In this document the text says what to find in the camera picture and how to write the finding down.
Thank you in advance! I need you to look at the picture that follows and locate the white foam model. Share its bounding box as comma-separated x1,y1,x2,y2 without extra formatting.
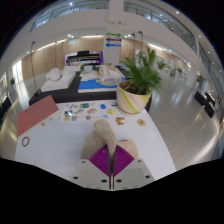
40,65,78,93

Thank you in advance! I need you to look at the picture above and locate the irregular wooden chip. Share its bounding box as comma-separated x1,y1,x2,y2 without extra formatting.
115,116,126,126

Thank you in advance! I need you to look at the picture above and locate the potted plant in striped pot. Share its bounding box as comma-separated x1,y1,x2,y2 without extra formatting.
116,46,163,117

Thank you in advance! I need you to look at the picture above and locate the black piano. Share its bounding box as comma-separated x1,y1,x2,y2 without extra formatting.
64,50,104,67

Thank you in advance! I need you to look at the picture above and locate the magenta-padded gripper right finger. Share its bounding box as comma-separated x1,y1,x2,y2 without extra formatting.
111,143,156,191

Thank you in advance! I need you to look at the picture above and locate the black table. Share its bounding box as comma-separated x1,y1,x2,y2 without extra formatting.
28,71,153,113

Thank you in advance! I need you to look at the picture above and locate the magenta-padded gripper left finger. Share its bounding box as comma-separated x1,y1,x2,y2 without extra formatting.
71,143,113,191

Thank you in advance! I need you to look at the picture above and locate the tall black lamp stand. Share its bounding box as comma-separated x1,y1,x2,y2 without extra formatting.
30,40,40,94

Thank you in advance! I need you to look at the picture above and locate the small far potted plant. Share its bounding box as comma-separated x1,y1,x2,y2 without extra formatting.
9,77,16,93

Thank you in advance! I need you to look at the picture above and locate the group of black chairs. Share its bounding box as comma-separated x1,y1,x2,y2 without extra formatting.
194,90,218,118
0,96,14,121

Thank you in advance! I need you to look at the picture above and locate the blue board model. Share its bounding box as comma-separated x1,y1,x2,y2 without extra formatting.
77,77,127,94

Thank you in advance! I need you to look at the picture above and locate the pink flat board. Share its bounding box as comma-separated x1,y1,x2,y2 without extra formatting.
16,94,61,138

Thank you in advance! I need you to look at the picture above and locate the white pillar with arrow signs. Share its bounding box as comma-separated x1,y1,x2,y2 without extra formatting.
103,30,124,66

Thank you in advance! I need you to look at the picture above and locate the beige towel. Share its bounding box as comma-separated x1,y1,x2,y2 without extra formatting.
80,118,139,168

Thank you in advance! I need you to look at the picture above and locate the sheet of colourful cards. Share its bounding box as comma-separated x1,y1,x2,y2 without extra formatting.
60,101,118,123

